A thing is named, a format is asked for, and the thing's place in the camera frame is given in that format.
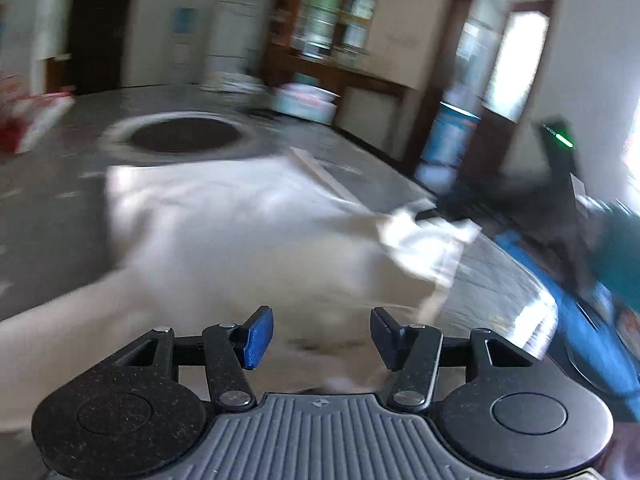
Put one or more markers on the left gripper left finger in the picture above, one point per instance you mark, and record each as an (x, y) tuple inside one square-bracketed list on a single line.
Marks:
[(231, 350)]

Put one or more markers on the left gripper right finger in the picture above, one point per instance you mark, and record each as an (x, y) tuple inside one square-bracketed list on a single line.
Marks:
[(411, 353)]

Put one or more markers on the cream white garment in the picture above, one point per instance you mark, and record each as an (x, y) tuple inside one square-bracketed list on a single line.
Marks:
[(210, 242)]

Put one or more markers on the wooden glass side door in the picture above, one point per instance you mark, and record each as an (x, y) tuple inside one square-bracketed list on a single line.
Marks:
[(511, 78)]

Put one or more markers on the wooden console table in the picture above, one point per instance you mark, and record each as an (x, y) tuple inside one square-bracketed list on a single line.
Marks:
[(367, 107)]

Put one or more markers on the round black induction cooktop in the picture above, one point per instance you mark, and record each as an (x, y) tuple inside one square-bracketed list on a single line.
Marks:
[(187, 135)]

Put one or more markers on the tissue box pack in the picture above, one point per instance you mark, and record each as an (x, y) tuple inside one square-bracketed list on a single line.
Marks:
[(305, 102)]

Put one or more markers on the crumpled patterned cloth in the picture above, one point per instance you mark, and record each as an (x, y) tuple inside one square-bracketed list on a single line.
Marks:
[(232, 83)]

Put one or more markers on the wooden display cabinet right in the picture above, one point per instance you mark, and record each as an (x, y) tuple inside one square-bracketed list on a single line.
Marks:
[(331, 34)]

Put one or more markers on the white refrigerator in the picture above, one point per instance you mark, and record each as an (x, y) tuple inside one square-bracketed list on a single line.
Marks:
[(231, 44)]

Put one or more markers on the polka dot play tent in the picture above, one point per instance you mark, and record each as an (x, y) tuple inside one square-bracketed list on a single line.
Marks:
[(26, 118)]

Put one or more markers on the water dispenser with blue bottle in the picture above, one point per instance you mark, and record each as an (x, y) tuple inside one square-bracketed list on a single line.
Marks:
[(181, 44)]

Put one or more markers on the dark wooden entrance door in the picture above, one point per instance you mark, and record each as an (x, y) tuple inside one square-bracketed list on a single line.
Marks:
[(95, 43)]

